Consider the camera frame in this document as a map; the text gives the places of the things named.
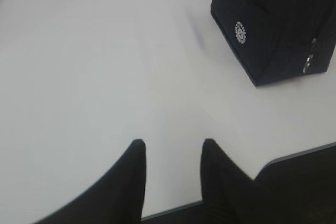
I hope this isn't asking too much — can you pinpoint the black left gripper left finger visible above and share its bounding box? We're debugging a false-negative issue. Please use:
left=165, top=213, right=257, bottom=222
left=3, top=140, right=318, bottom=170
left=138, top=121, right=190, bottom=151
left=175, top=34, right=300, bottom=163
left=39, top=140, right=146, bottom=223

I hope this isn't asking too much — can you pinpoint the dark blue lunch bag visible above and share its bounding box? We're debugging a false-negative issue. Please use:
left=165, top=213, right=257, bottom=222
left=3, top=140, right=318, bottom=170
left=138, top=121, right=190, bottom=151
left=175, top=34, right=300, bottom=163
left=211, top=0, right=335, bottom=86

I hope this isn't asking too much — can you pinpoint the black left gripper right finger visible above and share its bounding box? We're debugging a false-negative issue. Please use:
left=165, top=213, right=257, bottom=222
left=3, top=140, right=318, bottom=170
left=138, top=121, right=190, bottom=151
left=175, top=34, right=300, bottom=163
left=201, top=138, right=336, bottom=224

